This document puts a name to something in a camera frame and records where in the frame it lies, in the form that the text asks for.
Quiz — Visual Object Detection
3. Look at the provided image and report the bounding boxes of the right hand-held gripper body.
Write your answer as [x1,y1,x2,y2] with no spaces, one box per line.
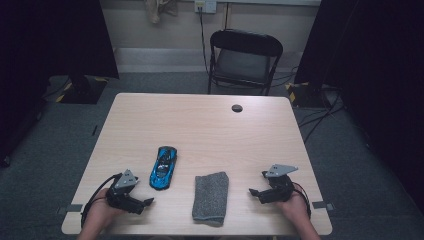
[258,163,299,205]

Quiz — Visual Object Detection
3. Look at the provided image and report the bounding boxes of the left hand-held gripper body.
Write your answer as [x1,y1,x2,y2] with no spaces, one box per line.
[106,169,148,215]

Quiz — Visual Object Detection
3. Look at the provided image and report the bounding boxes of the blue toy car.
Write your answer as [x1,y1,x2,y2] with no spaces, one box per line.
[148,145,178,192]

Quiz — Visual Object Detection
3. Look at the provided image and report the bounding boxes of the grey cloth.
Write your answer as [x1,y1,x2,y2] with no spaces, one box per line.
[191,171,230,228]

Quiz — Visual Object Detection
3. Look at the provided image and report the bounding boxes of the person's right hand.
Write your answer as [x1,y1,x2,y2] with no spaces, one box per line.
[276,191,309,223]

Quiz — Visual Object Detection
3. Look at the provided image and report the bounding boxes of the person's left hand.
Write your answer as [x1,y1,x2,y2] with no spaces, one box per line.
[83,188,126,231]

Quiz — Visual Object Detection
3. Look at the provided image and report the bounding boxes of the grey tape strip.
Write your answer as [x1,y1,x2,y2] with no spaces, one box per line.
[312,200,335,212]
[57,203,84,215]

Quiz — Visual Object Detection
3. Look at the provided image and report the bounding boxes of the black stand base yellow tape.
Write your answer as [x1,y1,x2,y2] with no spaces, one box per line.
[284,81,331,108]

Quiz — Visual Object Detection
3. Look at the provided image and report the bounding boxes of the black folding chair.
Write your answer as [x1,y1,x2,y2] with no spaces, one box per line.
[207,28,284,97]

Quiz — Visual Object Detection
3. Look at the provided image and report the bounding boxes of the black curtain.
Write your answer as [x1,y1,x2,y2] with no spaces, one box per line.
[0,0,120,168]
[294,0,424,214]

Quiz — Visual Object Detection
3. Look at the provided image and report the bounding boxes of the beige hanging bag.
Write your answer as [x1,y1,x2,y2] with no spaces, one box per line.
[143,0,179,24]

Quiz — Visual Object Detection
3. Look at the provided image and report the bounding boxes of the left hand-held gripper cable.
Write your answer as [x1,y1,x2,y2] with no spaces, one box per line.
[80,173,123,228]

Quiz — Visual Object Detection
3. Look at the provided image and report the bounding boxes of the hand-held gripper cable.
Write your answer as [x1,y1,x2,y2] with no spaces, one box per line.
[291,182,313,219]
[80,173,123,228]

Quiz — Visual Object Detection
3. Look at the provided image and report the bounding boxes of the right hand-held gripper cable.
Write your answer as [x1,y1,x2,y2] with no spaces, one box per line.
[291,182,313,219]

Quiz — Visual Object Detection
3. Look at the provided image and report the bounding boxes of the black floor cable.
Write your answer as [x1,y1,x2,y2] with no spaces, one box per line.
[298,89,346,144]

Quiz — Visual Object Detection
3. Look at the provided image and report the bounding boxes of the black wall socket cable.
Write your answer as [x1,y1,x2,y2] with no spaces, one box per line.
[198,8,211,76]

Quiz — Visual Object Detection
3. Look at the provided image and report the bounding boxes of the white wall socket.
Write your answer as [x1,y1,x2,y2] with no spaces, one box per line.
[194,0,218,14]

